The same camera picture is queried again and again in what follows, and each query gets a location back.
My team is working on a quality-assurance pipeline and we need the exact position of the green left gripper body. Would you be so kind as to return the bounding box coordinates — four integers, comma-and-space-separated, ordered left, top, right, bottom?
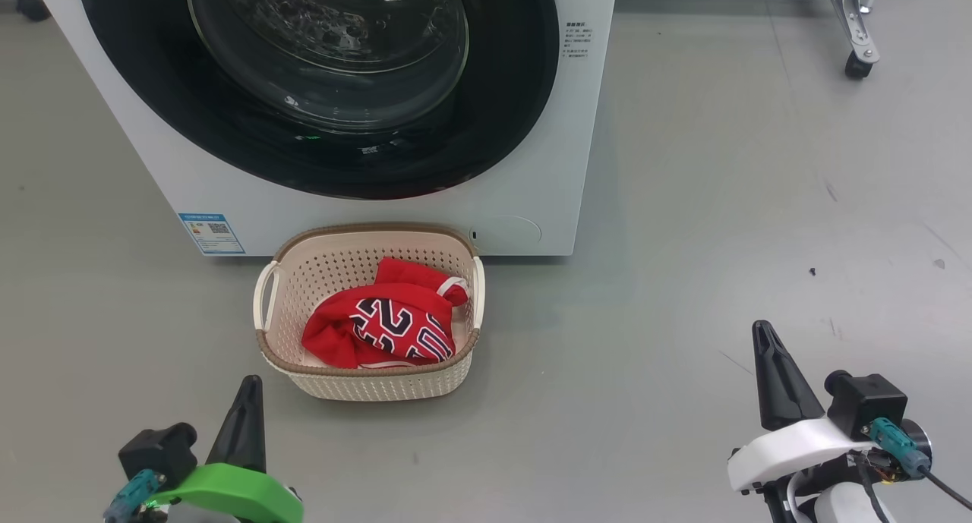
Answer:
148, 462, 305, 523

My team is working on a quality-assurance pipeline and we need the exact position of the red basketball jersey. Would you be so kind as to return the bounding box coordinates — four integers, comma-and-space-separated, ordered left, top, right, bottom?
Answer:
301, 257, 470, 370

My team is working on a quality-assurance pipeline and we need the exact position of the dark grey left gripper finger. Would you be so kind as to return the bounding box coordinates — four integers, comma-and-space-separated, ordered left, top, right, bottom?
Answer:
244, 376, 268, 475
205, 376, 248, 471

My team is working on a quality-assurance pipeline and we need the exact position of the black glass washing machine door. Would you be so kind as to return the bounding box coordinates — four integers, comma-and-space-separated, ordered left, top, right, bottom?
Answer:
76, 0, 561, 200

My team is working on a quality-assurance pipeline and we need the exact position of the blue white energy label sticker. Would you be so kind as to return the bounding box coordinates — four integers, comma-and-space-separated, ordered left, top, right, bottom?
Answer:
178, 213, 246, 256

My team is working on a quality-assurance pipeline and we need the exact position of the white metal cart with caster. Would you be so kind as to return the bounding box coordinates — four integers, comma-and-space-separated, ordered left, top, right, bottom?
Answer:
617, 0, 885, 80

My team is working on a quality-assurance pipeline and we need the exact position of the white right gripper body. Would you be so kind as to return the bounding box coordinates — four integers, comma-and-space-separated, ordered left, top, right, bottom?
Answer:
727, 417, 876, 495

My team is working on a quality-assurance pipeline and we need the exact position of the white washing machine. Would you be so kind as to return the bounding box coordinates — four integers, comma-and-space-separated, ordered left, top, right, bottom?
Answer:
30, 0, 620, 258

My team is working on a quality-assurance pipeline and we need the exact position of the cream perforated laundry basket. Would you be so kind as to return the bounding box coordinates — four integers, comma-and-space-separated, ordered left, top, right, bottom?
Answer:
253, 222, 487, 402

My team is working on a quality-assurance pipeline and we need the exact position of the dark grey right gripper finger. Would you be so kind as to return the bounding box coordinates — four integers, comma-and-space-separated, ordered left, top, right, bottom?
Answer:
766, 326, 826, 430
752, 320, 791, 432

